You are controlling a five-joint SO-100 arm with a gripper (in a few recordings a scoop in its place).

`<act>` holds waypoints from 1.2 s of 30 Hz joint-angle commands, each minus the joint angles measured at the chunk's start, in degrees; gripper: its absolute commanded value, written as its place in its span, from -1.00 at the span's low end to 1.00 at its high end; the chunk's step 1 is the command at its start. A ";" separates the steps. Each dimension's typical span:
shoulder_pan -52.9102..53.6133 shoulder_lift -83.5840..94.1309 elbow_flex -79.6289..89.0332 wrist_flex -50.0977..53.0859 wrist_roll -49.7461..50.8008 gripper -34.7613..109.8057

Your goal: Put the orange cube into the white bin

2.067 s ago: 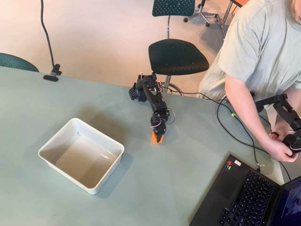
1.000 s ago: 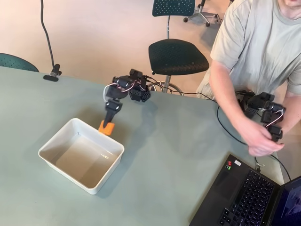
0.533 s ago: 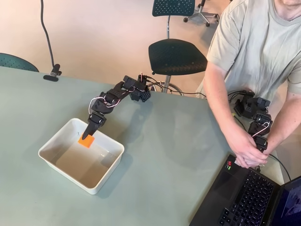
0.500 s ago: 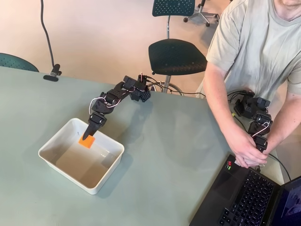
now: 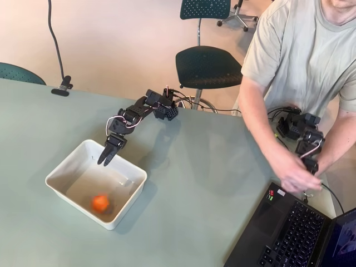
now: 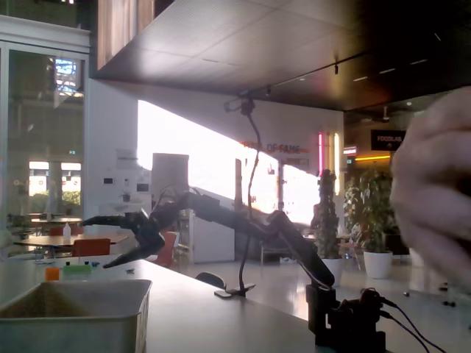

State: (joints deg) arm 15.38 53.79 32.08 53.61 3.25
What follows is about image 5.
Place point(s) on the orange ball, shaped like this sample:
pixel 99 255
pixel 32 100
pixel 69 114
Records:
pixel 100 203

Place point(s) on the black leader arm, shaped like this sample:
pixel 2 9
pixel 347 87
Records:
pixel 308 136

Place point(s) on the person's left forearm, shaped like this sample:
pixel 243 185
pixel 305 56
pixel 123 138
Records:
pixel 336 139

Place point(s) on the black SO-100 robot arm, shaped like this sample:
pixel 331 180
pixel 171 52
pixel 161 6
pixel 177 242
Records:
pixel 133 112

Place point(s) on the person's right forearm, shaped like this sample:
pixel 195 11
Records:
pixel 258 125

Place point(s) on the white plastic bin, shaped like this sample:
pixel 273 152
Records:
pixel 69 167

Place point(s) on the person's right hand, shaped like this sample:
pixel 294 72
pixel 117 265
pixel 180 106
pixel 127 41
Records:
pixel 297 179

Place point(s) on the black gooseneck clamp holder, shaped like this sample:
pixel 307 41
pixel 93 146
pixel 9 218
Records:
pixel 61 88

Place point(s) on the teal perforated chair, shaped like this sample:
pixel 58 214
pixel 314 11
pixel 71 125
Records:
pixel 19 73

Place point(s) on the black perforated stool chair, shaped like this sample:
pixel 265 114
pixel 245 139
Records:
pixel 208 66

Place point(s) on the office chair star base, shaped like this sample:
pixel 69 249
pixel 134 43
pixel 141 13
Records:
pixel 236 17

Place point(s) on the black laptop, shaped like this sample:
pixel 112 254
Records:
pixel 292 228

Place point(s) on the person in grey t-shirt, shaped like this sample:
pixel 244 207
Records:
pixel 300 55

